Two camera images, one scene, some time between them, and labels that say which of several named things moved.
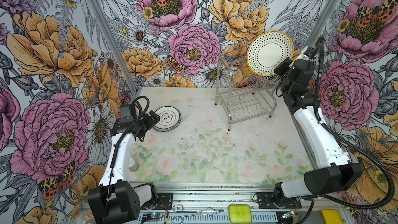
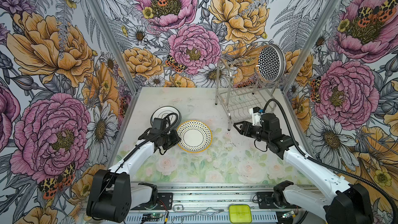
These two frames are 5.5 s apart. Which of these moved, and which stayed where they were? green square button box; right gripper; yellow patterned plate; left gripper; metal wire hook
Moved: yellow patterned plate; right gripper; left gripper
Stayed: green square button box; metal wire hook
